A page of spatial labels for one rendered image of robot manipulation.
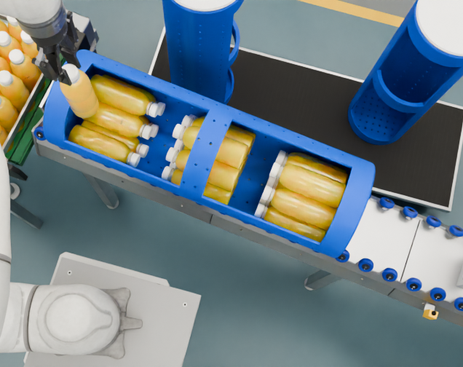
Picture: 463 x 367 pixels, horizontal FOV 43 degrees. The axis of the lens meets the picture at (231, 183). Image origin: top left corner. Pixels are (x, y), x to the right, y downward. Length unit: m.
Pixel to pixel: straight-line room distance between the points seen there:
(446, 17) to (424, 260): 0.78
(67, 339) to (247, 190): 0.72
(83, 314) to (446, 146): 2.00
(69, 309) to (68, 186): 1.52
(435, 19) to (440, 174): 0.99
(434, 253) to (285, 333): 1.01
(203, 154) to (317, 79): 1.40
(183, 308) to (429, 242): 0.78
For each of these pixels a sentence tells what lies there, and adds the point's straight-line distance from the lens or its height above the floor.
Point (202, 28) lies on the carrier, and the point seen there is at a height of 0.93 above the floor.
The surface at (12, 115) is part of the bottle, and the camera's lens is 1.85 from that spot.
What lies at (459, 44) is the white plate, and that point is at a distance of 2.01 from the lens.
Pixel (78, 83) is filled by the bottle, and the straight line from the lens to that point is 1.39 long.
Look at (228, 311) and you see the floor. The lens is 2.66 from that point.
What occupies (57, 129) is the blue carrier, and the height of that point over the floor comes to 1.17.
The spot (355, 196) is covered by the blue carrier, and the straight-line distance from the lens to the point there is 1.51.
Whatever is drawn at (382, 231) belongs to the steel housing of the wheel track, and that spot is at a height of 0.93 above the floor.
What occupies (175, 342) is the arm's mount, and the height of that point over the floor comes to 1.08.
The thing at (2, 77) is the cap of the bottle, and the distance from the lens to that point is 1.80.
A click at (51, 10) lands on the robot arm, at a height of 1.75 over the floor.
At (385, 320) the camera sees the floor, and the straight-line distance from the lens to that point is 2.79.
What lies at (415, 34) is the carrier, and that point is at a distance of 2.03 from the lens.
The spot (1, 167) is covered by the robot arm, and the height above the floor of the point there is 1.84.
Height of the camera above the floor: 2.66
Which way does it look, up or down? 75 degrees down
